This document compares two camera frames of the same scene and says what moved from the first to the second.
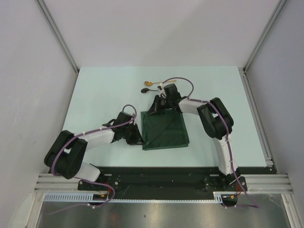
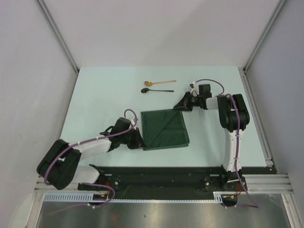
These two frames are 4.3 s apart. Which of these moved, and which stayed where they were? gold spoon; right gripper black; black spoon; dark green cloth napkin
Moved: right gripper black
Stayed: gold spoon; black spoon; dark green cloth napkin
